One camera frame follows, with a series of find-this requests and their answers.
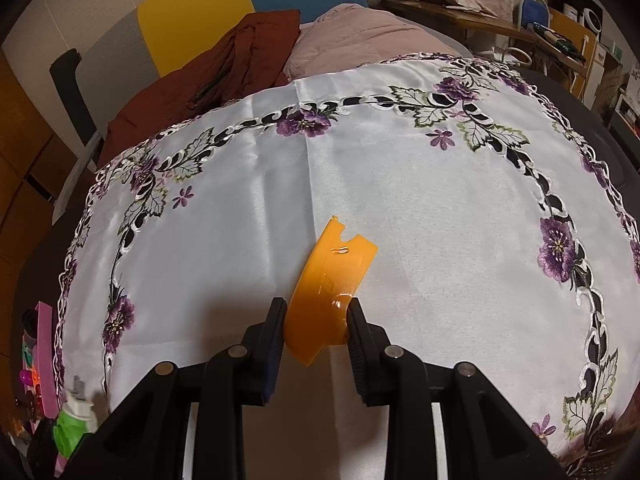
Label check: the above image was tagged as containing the white cable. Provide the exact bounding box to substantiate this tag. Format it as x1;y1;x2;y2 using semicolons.
502;46;533;67

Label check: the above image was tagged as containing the black rolled mat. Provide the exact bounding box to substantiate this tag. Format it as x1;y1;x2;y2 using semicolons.
49;49;98;161

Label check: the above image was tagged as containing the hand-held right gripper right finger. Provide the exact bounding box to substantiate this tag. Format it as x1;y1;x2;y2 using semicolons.
346;297;561;480

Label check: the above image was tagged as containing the green black hair tool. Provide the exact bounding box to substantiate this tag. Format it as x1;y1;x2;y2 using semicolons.
532;22;583;58

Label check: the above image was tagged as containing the wooden side table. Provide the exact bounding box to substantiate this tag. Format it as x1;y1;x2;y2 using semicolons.
382;0;586;66

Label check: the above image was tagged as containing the grey yellow blue headboard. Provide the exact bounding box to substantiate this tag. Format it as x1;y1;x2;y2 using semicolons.
2;0;366;126

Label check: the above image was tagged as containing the pink cushion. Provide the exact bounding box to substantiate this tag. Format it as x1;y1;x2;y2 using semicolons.
285;4;473;83

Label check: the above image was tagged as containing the green white plastic toy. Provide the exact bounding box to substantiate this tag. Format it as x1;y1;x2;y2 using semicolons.
52;392;98;456

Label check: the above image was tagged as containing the wooden wardrobe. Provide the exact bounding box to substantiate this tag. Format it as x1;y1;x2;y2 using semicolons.
0;50;81;321

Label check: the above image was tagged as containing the yellow wooden cabinet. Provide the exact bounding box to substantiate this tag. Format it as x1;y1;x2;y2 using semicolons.
547;10;598;68

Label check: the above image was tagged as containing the white storage rack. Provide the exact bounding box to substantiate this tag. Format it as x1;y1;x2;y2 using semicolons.
612;95;640;136

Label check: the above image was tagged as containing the pink cardboard box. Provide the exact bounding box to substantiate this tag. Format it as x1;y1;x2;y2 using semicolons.
20;302;68;471

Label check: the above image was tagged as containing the orange plastic piece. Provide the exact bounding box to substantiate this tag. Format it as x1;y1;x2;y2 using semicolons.
282;215;379;365

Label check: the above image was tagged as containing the rust brown jacket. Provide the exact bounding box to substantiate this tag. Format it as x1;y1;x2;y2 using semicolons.
97;9;302;168

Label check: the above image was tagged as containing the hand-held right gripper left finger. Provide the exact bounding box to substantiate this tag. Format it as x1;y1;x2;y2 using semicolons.
62;297;288;480

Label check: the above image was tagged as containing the white embroidered floral tablecloth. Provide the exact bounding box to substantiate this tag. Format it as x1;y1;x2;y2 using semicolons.
52;52;640;480

